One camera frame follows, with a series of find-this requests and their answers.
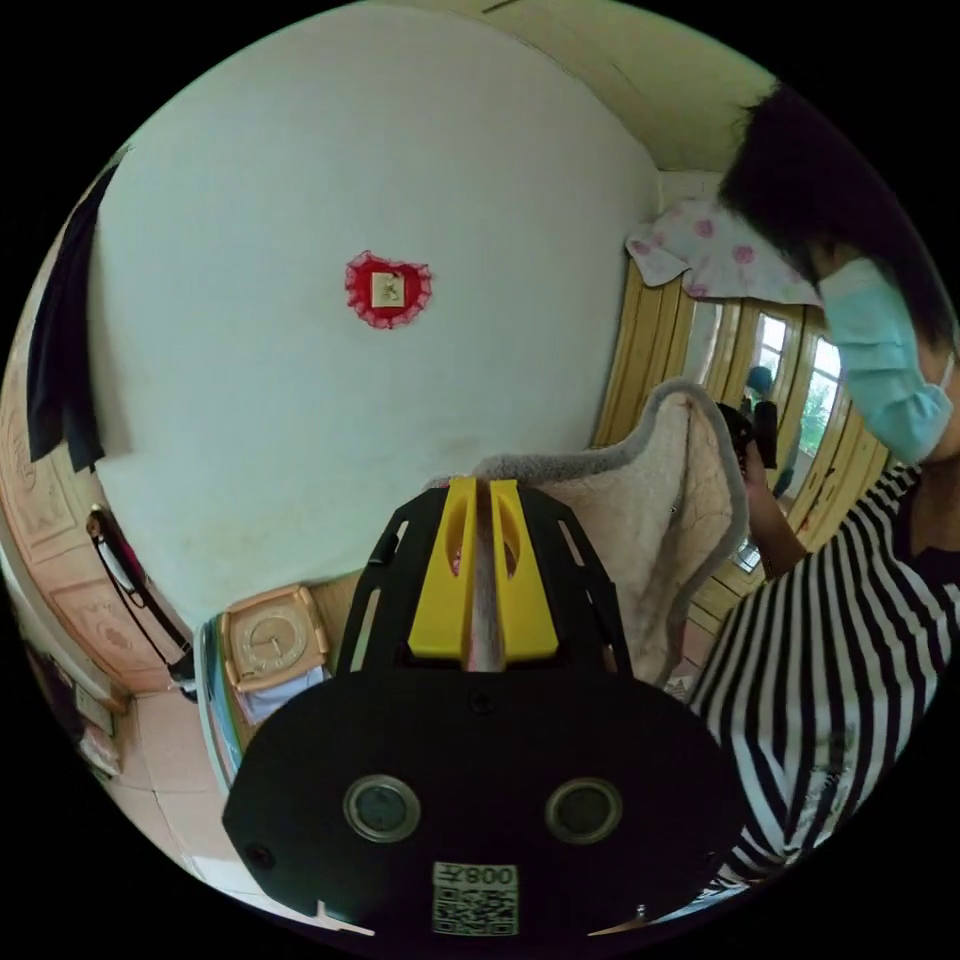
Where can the black hanging bag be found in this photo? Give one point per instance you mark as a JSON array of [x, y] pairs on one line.
[[129, 579]]

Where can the person's body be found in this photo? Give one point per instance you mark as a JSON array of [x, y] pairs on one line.
[[825, 675]]

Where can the red floral cotton vest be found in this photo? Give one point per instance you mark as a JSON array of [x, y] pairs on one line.
[[637, 525]]

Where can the beige square clock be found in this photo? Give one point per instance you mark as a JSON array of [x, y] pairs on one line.
[[274, 637]]

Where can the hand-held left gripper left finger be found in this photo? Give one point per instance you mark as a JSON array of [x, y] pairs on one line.
[[446, 577]]

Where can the person's right hand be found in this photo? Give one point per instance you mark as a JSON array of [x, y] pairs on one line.
[[754, 472]]

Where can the dark hanging garment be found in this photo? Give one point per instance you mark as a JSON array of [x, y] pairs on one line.
[[64, 337]]

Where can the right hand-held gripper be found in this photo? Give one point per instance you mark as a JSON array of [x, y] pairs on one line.
[[763, 431]]

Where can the wooden framed window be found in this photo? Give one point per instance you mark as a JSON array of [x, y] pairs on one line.
[[652, 360]]

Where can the red heart wall ornament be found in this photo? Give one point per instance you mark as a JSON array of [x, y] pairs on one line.
[[388, 290]]

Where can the floral curtain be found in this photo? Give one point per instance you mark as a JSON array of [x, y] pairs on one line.
[[712, 251]]

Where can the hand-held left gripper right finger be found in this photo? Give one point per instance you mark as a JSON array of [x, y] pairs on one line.
[[525, 592]]

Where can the person's right forearm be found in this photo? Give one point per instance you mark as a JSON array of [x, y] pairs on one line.
[[776, 532]]

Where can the carved wooden door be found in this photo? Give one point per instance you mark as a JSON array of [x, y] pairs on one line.
[[45, 517]]

